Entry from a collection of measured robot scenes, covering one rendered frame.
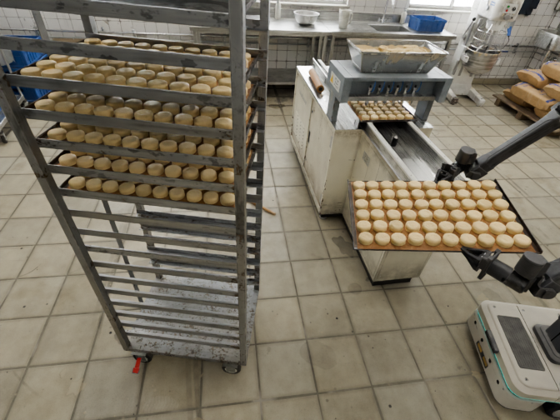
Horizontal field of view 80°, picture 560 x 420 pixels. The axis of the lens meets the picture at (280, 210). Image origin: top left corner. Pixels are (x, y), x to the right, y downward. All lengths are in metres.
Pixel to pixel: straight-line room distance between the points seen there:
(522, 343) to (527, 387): 0.23
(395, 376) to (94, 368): 1.62
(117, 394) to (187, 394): 0.34
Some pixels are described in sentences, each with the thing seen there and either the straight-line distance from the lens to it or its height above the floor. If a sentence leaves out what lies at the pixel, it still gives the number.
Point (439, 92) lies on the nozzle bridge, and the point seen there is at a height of 1.08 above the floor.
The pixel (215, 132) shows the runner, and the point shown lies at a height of 1.42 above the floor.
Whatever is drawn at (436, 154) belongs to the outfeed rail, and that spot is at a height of 0.88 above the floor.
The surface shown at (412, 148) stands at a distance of 2.25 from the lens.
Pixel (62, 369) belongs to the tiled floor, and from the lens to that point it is 2.25.
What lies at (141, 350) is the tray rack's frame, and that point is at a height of 0.15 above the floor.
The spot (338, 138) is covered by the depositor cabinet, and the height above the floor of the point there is 0.77.
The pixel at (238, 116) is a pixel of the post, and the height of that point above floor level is 1.48.
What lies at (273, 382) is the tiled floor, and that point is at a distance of 1.99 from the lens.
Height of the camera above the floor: 1.84
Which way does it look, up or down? 41 degrees down
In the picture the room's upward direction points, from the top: 5 degrees clockwise
